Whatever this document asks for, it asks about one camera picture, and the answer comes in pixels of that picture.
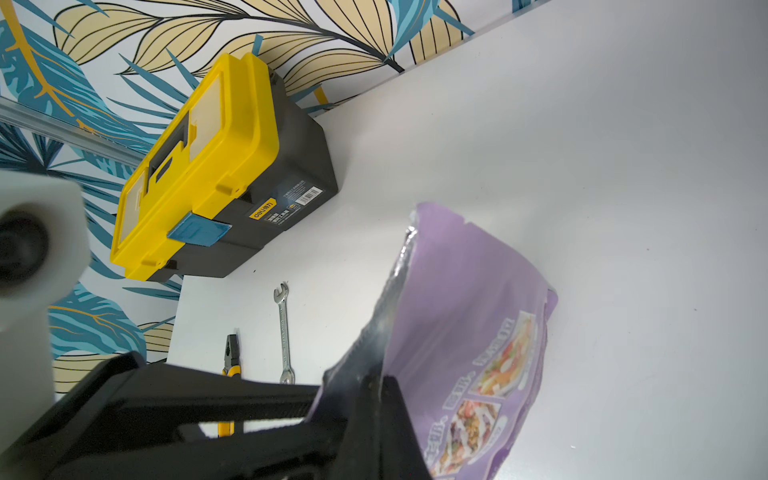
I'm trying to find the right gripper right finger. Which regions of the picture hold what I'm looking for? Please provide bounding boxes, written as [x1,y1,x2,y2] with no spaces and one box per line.
[344,376,431,479]

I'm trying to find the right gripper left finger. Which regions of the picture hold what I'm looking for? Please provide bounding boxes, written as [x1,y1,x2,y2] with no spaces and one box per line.
[1,353,347,479]

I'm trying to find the purple oats bag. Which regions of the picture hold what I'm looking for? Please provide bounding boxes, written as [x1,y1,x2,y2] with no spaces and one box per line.
[308,203,558,479]

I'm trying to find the silver open-end wrench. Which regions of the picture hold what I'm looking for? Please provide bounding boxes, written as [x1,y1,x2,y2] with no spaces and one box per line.
[273,282,295,384]

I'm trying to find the yellow black pliers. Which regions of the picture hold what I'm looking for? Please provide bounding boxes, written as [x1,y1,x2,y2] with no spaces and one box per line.
[218,332,244,437]

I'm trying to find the yellow black toolbox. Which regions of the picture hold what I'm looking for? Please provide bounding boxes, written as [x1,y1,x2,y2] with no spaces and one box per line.
[110,53,339,282]

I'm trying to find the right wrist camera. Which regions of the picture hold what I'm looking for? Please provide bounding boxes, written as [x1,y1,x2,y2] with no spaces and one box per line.
[1,172,90,450]

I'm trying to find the left aluminium frame post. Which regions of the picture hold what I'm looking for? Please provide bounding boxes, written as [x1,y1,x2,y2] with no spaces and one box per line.
[1,98,143,167]

